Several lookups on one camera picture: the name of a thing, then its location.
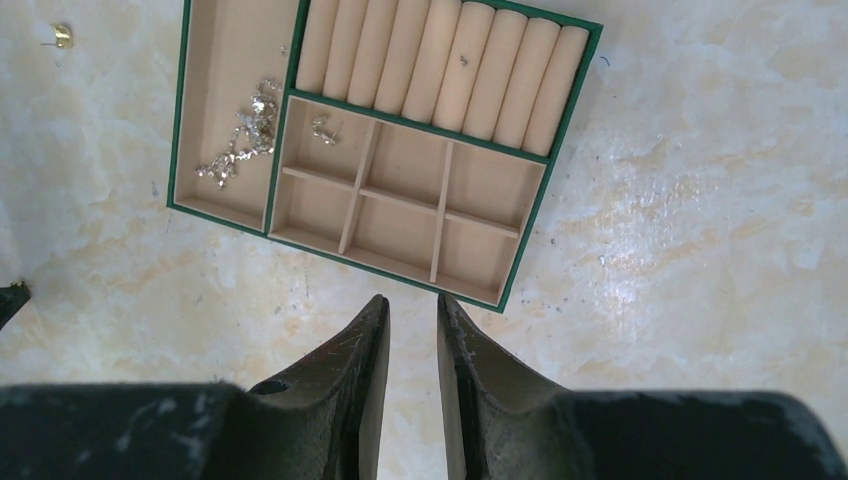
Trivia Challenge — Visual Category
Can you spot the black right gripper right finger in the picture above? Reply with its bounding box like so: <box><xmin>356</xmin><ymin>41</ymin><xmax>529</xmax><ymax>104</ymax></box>
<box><xmin>437</xmin><ymin>294</ymin><xmax>847</xmax><ymax>479</ymax></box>

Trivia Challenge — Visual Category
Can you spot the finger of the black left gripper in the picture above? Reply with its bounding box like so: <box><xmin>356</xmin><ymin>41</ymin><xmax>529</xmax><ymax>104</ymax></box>
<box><xmin>0</xmin><ymin>281</ymin><xmax>31</xmax><ymax>329</ymax></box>

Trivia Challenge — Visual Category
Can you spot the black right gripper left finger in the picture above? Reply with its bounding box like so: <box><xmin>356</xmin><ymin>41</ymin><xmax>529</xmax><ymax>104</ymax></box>
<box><xmin>1</xmin><ymin>295</ymin><xmax>390</xmax><ymax>479</ymax></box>

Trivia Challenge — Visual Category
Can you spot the gold earring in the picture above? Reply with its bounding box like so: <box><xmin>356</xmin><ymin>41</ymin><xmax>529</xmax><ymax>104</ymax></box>
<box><xmin>41</xmin><ymin>23</ymin><xmax>74</xmax><ymax>50</ymax></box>

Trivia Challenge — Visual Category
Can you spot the silver rhinestone chain necklace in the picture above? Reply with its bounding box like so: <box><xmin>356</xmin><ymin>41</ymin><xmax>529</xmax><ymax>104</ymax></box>
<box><xmin>194</xmin><ymin>79</ymin><xmax>283</xmax><ymax>191</ymax></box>

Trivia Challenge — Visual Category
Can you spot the silver rhinestone earring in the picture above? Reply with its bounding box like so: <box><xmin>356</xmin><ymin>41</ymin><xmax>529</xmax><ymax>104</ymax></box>
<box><xmin>311</xmin><ymin>115</ymin><xmax>344</xmax><ymax>146</ymax></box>

